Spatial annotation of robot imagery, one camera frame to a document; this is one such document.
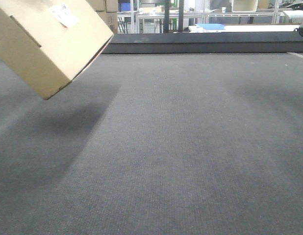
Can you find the blue plastic crate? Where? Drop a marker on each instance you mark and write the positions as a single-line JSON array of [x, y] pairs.
[[124, 7]]

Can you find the white barcode shipping label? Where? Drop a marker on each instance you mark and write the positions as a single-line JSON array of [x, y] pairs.
[[64, 15]]

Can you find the brown cardboard package box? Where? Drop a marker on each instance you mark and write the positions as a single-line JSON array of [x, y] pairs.
[[46, 55]]

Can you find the metal shelving rack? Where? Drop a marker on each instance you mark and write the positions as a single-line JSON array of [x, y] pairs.
[[147, 16]]

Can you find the large stacked cardboard boxes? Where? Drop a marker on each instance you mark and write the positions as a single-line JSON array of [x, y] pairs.
[[107, 10]]

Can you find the black vertical post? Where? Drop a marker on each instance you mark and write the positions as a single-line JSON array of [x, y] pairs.
[[166, 16]]

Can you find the black raised conveyor rail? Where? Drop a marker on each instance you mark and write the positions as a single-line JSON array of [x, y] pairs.
[[219, 42]]

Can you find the blue flat tray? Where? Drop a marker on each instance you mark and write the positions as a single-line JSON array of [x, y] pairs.
[[211, 26]]

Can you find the white work table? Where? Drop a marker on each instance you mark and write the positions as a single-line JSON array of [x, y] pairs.
[[247, 28]]

